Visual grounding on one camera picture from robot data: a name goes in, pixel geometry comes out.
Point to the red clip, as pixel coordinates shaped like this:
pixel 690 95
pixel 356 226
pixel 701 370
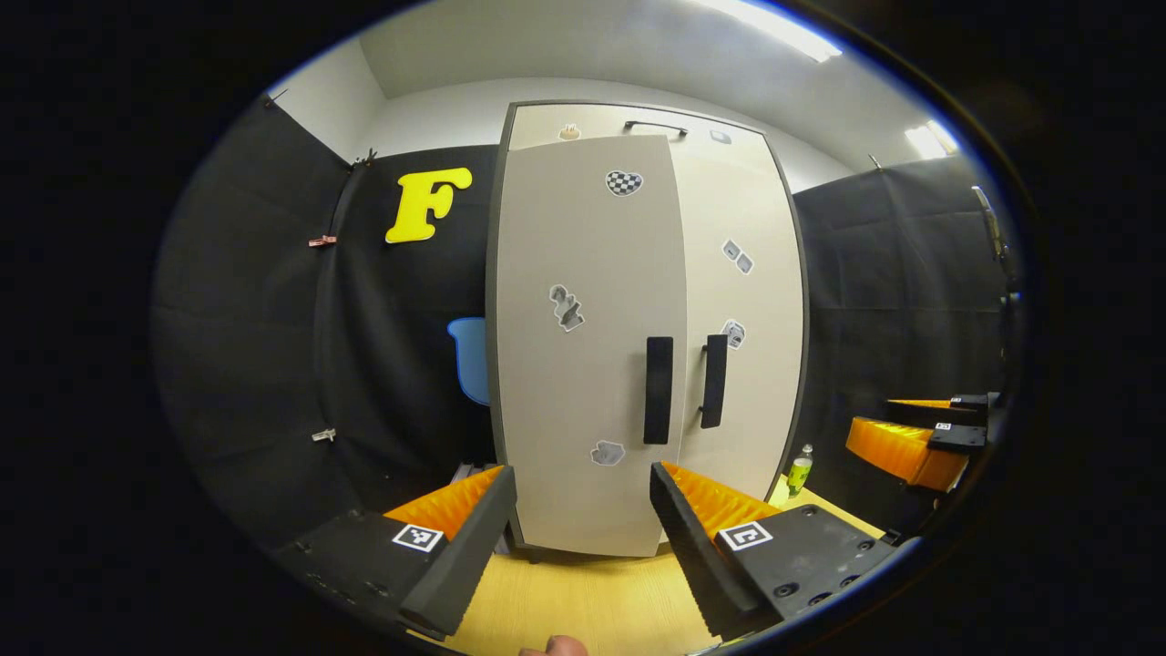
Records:
pixel 322 241

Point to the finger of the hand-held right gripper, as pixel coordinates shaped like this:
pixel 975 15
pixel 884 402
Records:
pixel 897 446
pixel 966 402

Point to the small ceiling light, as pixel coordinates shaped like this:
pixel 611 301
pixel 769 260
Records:
pixel 929 141

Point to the white shoe cabinet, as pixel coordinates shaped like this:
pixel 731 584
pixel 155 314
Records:
pixel 491 319

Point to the green drink bottle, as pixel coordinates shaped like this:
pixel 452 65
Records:
pixel 800 474

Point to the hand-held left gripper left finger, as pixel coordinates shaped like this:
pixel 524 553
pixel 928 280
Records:
pixel 469 556

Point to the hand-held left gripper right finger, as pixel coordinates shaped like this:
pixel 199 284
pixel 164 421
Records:
pixel 692 547

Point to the long ceiling light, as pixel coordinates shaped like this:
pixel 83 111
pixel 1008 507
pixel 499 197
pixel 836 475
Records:
pixel 774 25

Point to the white shoe cabinet door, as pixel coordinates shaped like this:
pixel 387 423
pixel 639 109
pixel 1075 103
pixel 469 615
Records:
pixel 756 401
pixel 583 410

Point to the thin grey pole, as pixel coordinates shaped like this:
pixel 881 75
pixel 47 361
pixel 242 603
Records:
pixel 988 223

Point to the white clip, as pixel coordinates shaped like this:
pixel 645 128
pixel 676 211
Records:
pixel 323 435

